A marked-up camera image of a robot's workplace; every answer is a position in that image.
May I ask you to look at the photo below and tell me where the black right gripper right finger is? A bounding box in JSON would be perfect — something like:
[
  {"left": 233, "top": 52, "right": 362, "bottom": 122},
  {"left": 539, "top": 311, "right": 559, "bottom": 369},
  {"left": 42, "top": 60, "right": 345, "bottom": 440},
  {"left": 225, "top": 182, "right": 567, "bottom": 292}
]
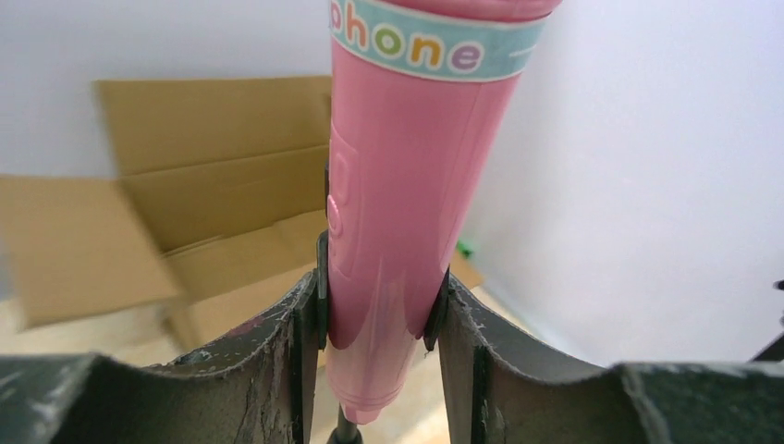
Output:
[{"left": 436, "top": 277, "right": 783, "bottom": 443}]

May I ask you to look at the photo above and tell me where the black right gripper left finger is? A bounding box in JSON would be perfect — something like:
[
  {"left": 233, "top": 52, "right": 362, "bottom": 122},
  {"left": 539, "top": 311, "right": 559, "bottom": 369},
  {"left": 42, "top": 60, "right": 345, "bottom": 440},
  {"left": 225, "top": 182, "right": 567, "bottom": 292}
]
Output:
[{"left": 1, "top": 271, "right": 318, "bottom": 443}]

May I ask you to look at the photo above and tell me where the brown cardboard box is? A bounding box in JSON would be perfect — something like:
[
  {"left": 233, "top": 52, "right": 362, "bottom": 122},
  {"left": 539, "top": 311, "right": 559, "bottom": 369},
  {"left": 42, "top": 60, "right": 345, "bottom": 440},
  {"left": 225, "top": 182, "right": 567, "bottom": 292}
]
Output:
[{"left": 0, "top": 76, "right": 485, "bottom": 353}]

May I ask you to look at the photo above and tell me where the black shock mount tripod stand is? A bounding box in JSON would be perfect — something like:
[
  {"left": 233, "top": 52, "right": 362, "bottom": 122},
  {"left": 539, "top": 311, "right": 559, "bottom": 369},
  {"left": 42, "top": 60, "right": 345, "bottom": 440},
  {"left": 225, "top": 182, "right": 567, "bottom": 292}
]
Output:
[{"left": 752, "top": 278, "right": 784, "bottom": 364}]

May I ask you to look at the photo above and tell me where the pink microphone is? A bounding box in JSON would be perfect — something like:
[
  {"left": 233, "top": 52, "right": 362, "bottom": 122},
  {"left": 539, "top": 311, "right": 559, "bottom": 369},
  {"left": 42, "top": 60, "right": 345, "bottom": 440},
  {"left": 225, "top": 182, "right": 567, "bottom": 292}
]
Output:
[{"left": 325, "top": 1, "right": 557, "bottom": 425}]

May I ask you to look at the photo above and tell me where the black round-base stand with clip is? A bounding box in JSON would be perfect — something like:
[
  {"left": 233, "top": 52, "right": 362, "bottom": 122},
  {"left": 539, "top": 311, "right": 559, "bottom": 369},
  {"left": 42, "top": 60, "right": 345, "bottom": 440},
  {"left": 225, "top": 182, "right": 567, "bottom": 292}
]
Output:
[{"left": 314, "top": 230, "right": 451, "bottom": 443}]

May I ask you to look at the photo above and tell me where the green toy block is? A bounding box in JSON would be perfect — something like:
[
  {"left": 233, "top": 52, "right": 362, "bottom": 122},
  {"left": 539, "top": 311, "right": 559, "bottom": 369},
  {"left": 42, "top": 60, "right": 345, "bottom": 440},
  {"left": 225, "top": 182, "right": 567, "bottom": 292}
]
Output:
[{"left": 456, "top": 240, "right": 474, "bottom": 259}]

